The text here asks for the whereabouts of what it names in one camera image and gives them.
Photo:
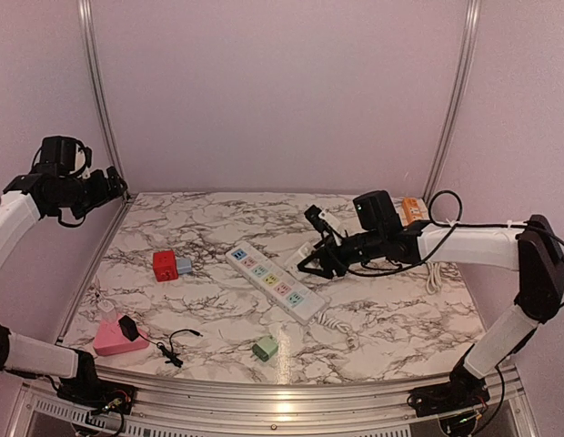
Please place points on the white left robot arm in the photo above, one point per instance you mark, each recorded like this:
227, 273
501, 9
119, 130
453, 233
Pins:
52, 218

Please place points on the green plug adapter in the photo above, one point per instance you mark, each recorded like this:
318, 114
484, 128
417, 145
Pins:
265, 348

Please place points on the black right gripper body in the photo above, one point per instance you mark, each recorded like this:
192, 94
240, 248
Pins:
371, 245

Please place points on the aluminium frame post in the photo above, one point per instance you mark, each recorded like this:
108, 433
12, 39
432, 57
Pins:
88, 33
467, 48

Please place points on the red cube socket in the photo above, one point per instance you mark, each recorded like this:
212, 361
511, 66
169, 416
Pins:
164, 266

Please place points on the aluminium front rail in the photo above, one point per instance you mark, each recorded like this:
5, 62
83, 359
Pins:
178, 407

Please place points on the white cube adapter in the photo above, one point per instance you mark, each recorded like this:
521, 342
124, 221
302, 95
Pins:
291, 263

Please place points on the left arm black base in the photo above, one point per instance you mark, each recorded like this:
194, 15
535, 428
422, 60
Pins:
102, 396

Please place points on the orange power strip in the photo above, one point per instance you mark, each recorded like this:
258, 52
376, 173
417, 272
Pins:
412, 209

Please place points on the left aluminium frame post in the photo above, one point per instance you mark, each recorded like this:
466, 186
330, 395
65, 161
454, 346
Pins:
88, 33

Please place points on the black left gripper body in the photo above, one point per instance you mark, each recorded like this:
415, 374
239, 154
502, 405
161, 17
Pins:
79, 198

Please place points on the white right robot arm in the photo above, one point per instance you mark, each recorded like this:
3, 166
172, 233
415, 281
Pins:
514, 269

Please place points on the white multicolour power strip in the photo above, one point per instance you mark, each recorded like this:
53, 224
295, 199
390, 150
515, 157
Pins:
294, 298

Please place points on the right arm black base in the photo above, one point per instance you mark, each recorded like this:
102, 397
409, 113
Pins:
463, 390

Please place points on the right aluminium frame post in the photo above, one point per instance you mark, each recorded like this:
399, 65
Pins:
467, 48

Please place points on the black power adapter with cable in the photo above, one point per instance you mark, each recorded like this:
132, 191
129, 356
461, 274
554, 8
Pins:
130, 331

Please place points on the pink triangular power strip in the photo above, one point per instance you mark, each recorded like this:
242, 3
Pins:
111, 340

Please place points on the light blue plug adapter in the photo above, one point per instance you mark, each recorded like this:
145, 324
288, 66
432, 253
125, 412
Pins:
183, 266

